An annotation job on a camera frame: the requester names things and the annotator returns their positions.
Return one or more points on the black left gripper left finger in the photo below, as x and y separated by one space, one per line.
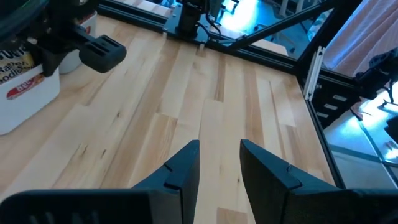
183 168

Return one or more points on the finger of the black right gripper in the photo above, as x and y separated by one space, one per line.
51 62

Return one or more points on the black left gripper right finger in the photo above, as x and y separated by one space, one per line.
267 174

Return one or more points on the blue Maruchan beef ramen packet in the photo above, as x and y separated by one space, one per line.
15 67

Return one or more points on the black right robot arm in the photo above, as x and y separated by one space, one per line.
192 15

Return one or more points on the white plastic bin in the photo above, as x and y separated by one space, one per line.
70 63
31 112

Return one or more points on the black slotted gusset plate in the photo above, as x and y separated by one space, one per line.
318 107

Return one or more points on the black rig diagonal brace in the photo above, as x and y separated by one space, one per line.
280 26

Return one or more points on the pink hanging curtain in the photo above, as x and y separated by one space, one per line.
367 34

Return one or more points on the black table edge rail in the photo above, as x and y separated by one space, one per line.
329 155

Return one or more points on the silver aluminium bracket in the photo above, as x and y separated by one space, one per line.
314 74

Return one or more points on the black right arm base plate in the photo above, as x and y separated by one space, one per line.
174 31

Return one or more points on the black rig base rail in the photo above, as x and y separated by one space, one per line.
264 59

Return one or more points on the black rig frame post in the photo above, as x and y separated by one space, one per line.
329 31

